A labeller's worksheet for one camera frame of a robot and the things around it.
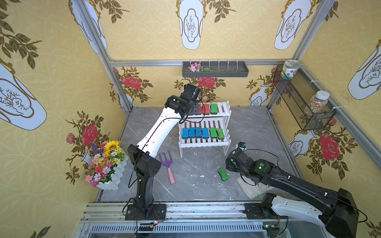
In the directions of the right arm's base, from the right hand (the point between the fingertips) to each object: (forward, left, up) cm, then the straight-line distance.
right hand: (230, 160), depth 82 cm
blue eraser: (+14, +26, +5) cm, 30 cm away
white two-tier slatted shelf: (+20, +11, +3) cm, 23 cm away
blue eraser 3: (+16, +18, +4) cm, 25 cm away
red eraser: (+14, +18, +25) cm, 34 cm away
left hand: (+21, +26, +20) cm, 39 cm away
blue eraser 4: (+14, +14, +5) cm, 21 cm away
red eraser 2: (+22, +14, +19) cm, 32 cm away
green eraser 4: (+14, +5, +4) cm, 16 cm away
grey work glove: (-12, -13, -10) cm, 20 cm away
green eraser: (+21, +10, +19) cm, 30 cm away
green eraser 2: (-4, +4, -8) cm, 10 cm away
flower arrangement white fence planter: (-9, +63, +8) cm, 64 cm away
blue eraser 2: (+14, +22, +5) cm, 27 cm away
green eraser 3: (+15, +9, +5) cm, 18 cm away
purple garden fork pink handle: (+1, +37, -10) cm, 38 cm away
